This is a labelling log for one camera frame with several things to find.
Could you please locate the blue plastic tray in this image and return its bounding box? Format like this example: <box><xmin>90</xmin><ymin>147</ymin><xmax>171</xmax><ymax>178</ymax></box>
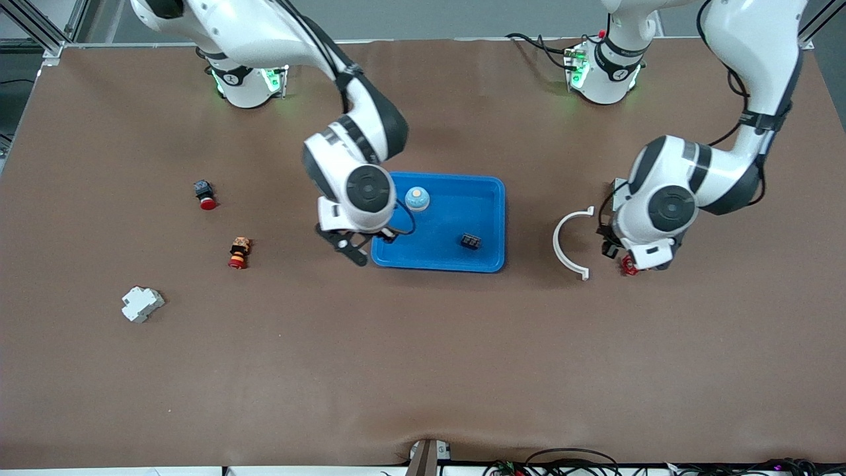
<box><xmin>370</xmin><ymin>172</ymin><xmax>507</xmax><ymax>274</ymax></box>

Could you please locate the white circuit breaker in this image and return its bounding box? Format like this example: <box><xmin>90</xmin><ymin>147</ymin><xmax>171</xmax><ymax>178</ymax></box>
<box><xmin>122</xmin><ymin>286</ymin><xmax>165</xmax><ymax>323</ymax></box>

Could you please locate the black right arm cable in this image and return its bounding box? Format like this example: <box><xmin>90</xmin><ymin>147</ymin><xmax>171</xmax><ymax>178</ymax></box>
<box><xmin>278</xmin><ymin>0</ymin><xmax>417</xmax><ymax>239</ymax></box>

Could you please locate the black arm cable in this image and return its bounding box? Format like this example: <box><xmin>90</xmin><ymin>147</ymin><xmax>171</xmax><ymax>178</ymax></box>
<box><xmin>278</xmin><ymin>0</ymin><xmax>417</xmax><ymax>239</ymax></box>
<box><xmin>598</xmin><ymin>0</ymin><xmax>767</xmax><ymax>229</ymax></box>

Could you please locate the white curved plastic bracket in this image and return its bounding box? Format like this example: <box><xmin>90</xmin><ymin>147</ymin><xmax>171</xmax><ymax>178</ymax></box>
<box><xmin>553</xmin><ymin>206</ymin><xmax>595</xmax><ymax>281</ymax></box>

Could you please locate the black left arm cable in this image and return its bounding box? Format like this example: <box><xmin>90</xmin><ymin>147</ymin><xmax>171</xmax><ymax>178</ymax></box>
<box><xmin>598</xmin><ymin>0</ymin><xmax>767</xmax><ymax>229</ymax></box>

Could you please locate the metal table edge bracket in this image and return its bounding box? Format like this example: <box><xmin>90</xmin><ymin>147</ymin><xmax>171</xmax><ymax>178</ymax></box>
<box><xmin>404</xmin><ymin>438</ymin><xmax>451</xmax><ymax>476</ymax></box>

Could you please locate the aluminium frame corner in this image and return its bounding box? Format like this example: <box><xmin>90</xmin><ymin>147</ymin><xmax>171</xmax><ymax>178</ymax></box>
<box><xmin>0</xmin><ymin>0</ymin><xmax>90</xmax><ymax>67</ymax></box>
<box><xmin>796</xmin><ymin>0</ymin><xmax>846</xmax><ymax>50</ymax></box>

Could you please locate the black table edge cable bundle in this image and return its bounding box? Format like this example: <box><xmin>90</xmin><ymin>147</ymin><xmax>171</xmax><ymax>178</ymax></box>
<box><xmin>482</xmin><ymin>448</ymin><xmax>846</xmax><ymax>476</ymax></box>

